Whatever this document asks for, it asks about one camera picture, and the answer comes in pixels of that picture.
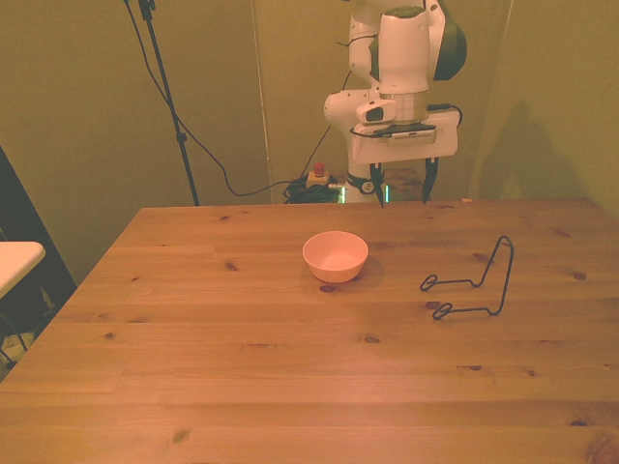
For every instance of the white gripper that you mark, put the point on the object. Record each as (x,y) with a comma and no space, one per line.
(411,151)

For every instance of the pink plastic bowl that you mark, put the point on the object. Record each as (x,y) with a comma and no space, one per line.
(335,256)

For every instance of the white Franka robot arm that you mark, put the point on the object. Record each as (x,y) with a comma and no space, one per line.
(403,48)

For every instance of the red yellow emergency stop button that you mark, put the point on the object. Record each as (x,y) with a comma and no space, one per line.
(318,175)

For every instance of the dark panel board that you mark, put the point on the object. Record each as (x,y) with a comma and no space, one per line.
(29,232)

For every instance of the white side table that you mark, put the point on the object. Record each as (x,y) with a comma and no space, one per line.
(17,263)

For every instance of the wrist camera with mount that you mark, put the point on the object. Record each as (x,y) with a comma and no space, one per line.
(411,131)

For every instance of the black tripod camera stand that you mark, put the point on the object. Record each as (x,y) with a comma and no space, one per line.
(167,92)

